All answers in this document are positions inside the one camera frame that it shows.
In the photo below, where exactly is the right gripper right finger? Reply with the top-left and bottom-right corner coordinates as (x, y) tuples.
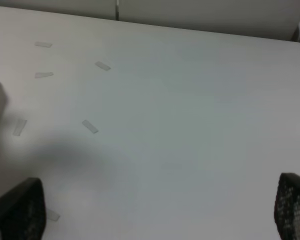
(274, 173), (300, 240)

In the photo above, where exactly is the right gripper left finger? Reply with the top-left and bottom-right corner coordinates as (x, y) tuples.
(0, 177), (47, 240)

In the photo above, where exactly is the clear tape piece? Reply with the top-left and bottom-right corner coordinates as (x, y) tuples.
(95, 61), (111, 71)
(34, 41), (53, 48)
(45, 208), (60, 222)
(82, 119), (98, 134)
(13, 119), (27, 137)
(34, 72), (54, 79)

